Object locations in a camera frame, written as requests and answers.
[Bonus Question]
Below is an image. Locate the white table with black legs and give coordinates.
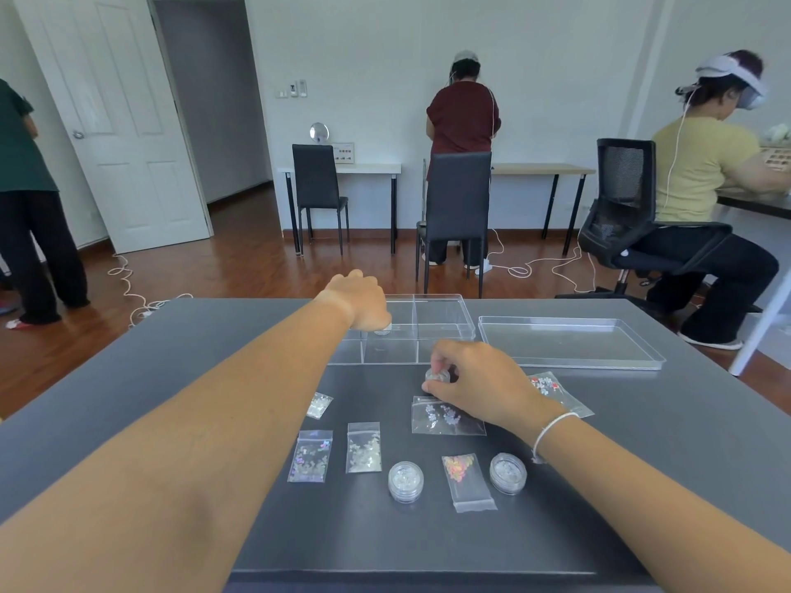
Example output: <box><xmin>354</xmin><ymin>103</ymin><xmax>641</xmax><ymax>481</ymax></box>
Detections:
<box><xmin>276</xmin><ymin>163</ymin><xmax>403</xmax><ymax>258</ymax></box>

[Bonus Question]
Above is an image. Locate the person's left forearm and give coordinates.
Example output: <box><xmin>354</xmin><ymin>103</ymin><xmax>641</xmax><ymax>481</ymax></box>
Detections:
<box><xmin>0</xmin><ymin>294</ymin><xmax>354</xmax><ymax>593</ymax></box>

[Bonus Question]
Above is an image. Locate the white string bracelet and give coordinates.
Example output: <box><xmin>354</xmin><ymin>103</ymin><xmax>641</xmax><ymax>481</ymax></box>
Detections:
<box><xmin>531</xmin><ymin>411</ymin><xmax>582</xmax><ymax>465</ymax></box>

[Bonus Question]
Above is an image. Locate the black mesh office chair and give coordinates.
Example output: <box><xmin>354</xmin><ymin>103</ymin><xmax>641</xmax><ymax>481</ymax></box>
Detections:
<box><xmin>555</xmin><ymin>138</ymin><xmax>734</xmax><ymax>303</ymax></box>

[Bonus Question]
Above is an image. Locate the white panel door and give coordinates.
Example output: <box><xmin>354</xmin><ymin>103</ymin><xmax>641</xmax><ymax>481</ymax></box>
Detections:
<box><xmin>11</xmin><ymin>0</ymin><xmax>215</xmax><ymax>255</ymax></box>

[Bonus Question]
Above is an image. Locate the white floor cable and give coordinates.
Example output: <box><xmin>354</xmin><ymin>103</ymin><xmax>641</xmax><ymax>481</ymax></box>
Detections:
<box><xmin>108</xmin><ymin>252</ymin><xmax>194</xmax><ymax>328</ymax></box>
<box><xmin>476</xmin><ymin>227</ymin><xmax>598</xmax><ymax>295</ymax></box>

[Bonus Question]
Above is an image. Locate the orange glitter zip bag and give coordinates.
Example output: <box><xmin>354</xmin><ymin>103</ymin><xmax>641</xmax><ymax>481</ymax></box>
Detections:
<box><xmin>440</xmin><ymin>452</ymin><xmax>498</xmax><ymax>514</ymax></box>

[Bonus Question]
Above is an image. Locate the iridescent glitter zip bag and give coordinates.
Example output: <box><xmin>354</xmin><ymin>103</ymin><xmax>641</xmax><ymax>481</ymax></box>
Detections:
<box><xmin>287</xmin><ymin>430</ymin><xmax>334</xmax><ymax>484</ymax></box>

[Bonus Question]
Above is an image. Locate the white headset cable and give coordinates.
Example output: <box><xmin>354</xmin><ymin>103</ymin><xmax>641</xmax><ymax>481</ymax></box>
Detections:
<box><xmin>661</xmin><ymin>85</ymin><xmax>702</xmax><ymax>207</ymax></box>

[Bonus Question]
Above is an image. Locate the black dining chair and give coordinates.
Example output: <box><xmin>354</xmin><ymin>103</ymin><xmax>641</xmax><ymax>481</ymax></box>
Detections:
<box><xmin>291</xmin><ymin>143</ymin><xmax>351</xmax><ymax>257</ymax></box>
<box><xmin>414</xmin><ymin>152</ymin><xmax>494</xmax><ymax>301</ymax></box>

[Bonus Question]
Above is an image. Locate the person's right hand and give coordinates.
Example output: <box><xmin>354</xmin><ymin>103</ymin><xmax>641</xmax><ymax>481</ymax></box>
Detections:
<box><xmin>425</xmin><ymin>339</ymin><xmax>558</xmax><ymax>440</ymax></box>

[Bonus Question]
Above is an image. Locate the person's right forearm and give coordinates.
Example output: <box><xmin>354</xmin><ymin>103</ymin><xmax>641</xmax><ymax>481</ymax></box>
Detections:
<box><xmin>533</xmin><ymin>413</ymin><xmax>682</xmax><ymax>593</ymax></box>

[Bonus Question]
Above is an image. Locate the brown compartment tray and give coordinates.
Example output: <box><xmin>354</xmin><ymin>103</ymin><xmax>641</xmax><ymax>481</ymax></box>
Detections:
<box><xmin>759</xmin><ymin>144</ymin><xmax>791</xmax><ymax>175</ymax></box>

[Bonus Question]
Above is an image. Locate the wide silver flake zip bag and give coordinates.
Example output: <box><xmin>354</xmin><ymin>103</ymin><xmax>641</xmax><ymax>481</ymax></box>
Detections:
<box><xmin>412</xmin><ymin>395</ymin><xmax>487</xmax><ymax>437</ymax></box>

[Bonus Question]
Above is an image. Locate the person's left hand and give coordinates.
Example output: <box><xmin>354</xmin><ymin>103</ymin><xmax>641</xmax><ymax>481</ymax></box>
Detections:
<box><xmin>314</xmin><ymin>269</ymin><xmax>393</xmax><ymax>333</ymax></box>

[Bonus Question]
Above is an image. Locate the clear plastic compartment box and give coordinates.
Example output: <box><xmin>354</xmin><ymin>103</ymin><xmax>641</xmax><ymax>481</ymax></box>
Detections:
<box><xmin>326</xmin><ymin>294</ymin><xmax>477</xmax><ymax>367</ymax></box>

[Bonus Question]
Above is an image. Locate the white flake zip bag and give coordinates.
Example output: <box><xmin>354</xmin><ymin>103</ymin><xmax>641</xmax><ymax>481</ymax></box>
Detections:
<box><xmin>345</xmin><ymin>421</ymin><xmax>382</xmax><ymax>475</ymax></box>

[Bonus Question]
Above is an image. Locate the dark table with white leg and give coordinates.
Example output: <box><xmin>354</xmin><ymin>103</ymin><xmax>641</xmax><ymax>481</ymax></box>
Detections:
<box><xmin>716</xmin><ymin>187</ymin><xmax>791</xmax><ymax>378</ymax></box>

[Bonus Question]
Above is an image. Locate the red and white glitter bag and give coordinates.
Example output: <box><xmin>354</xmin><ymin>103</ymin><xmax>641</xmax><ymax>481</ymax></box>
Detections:
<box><xmin>527</xmin><ymin>371</ymin><xmax>595</xmax><ymax>421</ymax></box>

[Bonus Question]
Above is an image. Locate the clear plastic box lid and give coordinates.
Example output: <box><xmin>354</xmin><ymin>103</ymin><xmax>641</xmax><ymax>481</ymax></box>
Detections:
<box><xmin>477</xmin><ymin>315</ymin><xmax>667</xmax><ymax>371</ymax></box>

